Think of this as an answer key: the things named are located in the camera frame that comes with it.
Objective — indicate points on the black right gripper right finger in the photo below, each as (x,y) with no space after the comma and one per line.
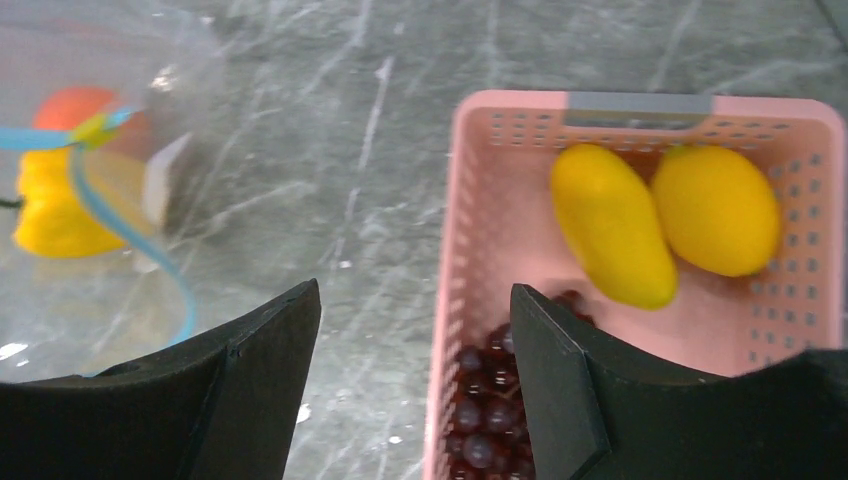
(600,408)

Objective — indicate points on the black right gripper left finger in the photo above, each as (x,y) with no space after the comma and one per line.
(220,405)

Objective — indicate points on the yellow mango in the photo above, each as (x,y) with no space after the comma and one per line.
(610,223)
(718,210)

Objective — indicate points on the orange fruit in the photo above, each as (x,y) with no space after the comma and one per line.
(68,107)

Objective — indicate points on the pink perforated plastic basket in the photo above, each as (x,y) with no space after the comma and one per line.
(500,228)

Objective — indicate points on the dark purple grape bunch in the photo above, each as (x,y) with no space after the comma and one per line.
(507,414)

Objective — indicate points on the clear zip top bag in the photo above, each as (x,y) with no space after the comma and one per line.
(81,316)

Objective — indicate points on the yellow bell pepper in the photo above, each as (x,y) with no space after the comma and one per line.
(54,223)

